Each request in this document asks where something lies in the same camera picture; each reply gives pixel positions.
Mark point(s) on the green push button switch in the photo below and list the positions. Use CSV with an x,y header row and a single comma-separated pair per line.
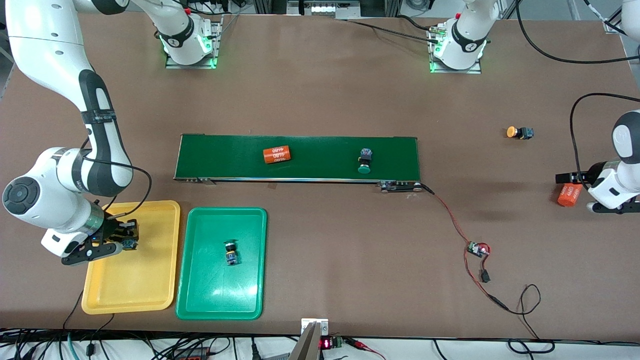
x,y
231,256
365,162

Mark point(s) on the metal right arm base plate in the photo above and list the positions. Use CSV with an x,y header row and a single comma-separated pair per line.
x,y
216,40

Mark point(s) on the green conveyor belt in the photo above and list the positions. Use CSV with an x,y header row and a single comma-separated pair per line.
x,y
320,157

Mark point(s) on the small red LED display module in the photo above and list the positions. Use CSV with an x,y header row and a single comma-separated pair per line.
x,y
327,343

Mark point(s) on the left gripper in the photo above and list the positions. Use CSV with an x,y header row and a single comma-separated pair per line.
x,y
584,177

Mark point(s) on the aluminium frame profile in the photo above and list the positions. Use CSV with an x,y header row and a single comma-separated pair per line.
x,y
612,26

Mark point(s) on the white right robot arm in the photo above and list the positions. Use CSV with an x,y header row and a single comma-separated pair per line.
x,y
55,200

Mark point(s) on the yellow plastic tray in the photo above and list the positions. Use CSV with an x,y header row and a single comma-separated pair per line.
x,y
145,280

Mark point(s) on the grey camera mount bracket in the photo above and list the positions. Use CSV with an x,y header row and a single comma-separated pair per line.
x,y
307,342

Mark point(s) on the grey equipment with lights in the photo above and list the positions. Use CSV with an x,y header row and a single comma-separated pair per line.
x,y
325,7

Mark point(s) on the green plastic tray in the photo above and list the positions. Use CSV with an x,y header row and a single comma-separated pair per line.
x,y
210,290

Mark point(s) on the small controller circuit board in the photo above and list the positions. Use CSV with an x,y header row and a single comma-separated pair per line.
x,y
476,249

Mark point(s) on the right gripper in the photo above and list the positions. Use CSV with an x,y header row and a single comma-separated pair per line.
x,y
114,230

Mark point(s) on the orange cylindrical battery cell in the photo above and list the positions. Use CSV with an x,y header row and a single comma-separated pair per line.
x,y
277,154
569,196

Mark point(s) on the red alligator clip lead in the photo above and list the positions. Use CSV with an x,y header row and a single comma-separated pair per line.
x,y
362,345

